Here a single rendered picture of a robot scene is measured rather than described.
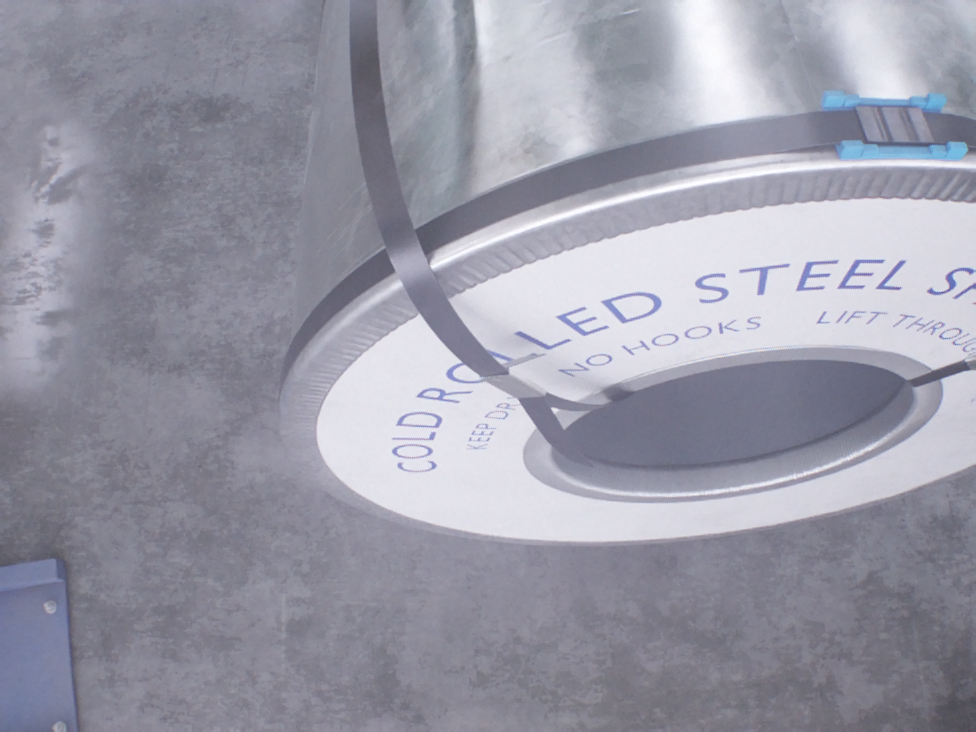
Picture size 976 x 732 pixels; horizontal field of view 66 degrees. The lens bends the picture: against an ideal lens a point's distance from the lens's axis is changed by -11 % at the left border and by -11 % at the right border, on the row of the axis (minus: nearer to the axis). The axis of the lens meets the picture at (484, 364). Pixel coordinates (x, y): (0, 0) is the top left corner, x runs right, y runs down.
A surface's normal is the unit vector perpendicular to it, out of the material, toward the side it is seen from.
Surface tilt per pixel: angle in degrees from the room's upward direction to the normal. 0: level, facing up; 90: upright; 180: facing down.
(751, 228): 90
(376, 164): 35
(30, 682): 0
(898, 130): 2
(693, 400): 5
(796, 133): 17
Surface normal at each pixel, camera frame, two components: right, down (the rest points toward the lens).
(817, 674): 0.00, -0.43
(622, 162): -0.39, -0.38
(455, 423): 0.04, 0.90
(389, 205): -0.44, 0.13
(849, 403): -0.92, -0.13
